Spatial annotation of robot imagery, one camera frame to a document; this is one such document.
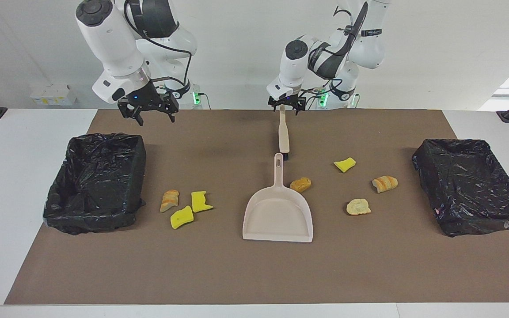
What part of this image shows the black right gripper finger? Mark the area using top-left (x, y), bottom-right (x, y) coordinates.
top-left (162, 94), bottom-right (180, 123)
top-left (118, 99), bottom-right (144, 127)

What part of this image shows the beige brush with black bristles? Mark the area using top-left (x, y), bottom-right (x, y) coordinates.
top-left (278, 105), bottom-right (292, 160)

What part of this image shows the yellow sponge piece green backing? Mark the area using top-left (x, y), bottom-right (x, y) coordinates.
top-left (333, 157), bottom-right (357, 173)

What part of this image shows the brown oval bread roll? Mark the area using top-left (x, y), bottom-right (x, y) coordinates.
top-left (289, 177), bottom-right (312, 193)

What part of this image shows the striped bread slice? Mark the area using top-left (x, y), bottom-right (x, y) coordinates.
top-left (160, 189), bottom-right (180, 213)

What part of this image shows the notched yellow sponge piece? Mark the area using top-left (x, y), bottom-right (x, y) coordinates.
top-left (191, 190), bottom-right (214, 213)

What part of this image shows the beige plastic dustpan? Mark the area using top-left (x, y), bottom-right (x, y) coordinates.
top-left (242, 153), bottom-right (314, 243)

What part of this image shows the yellow sponge piece with dot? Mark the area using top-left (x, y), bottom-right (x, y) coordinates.
top-left (170, 205), bottom-right (194, 230)

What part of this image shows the orange striped croissant piece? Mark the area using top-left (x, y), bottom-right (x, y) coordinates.
top-left (372, 175), bottom-right (399, 194)

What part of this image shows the pale ridged bread piece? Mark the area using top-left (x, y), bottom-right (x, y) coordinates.
top-left (346, 198), bottom-right (372, 216)

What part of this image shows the bin lined with black bag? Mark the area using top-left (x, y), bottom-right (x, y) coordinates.
top-left (411, 138), bottom-right (509, 238)
top-left (42, 132), bottom-right (147, 235)

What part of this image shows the white box with yellow labels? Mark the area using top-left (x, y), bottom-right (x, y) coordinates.
top-left (30, 85), bottom-right (77, 106)

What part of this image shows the brown table mat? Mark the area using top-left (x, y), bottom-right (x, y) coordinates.
top-left (4, 109), bottom-right (509, 305)

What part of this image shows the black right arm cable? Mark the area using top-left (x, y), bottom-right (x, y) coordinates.
top-left (124, 0), bottom-right (192, 95)

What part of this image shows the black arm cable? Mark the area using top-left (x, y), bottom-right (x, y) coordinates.
top-left (301, 2), bottom-right (370, 95)
top-left (124, 0), bottom-right (192, 95)

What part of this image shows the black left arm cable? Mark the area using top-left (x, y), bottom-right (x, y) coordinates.
top-left (301, 2), bottom-right (370, 95)

